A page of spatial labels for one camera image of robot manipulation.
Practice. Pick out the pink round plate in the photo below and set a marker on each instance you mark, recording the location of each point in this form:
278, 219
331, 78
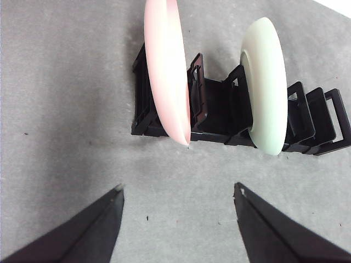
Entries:
164, 68

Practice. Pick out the pale green round plate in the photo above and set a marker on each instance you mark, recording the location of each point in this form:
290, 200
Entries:
268, 82

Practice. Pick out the black plastic plate rack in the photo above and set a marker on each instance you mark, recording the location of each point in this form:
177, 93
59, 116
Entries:
216, 109

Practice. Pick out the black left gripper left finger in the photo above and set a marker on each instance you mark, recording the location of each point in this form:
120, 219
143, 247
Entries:
90, 233

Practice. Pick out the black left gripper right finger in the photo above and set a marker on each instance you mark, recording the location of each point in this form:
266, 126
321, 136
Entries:
274, 233

